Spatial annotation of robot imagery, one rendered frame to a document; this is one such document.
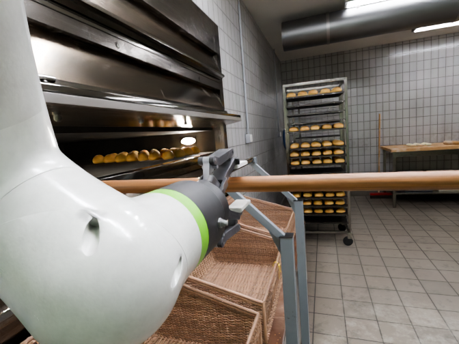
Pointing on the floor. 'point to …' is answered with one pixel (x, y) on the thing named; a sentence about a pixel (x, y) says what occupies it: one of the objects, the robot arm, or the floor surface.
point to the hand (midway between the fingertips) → (238, 184)
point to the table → (418, 155)
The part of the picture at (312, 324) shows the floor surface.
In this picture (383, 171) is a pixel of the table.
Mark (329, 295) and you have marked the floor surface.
